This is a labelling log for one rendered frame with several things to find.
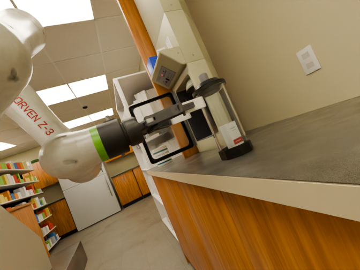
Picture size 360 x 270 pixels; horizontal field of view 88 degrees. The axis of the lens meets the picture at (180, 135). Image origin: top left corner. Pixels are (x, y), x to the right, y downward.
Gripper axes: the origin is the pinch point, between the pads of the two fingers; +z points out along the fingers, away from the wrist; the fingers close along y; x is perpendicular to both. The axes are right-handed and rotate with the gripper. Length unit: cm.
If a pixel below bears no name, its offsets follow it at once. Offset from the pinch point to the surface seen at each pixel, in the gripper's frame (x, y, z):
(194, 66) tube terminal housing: -26, 33, 27
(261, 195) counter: 20.8, -24.5, -6.1
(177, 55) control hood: -34, 33, 20
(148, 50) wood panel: -62, 70, 21
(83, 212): 73, 519, -163
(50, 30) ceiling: -152, 149, -41
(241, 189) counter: 20.3, -19.6, -6.1
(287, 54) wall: -12, 15, 67
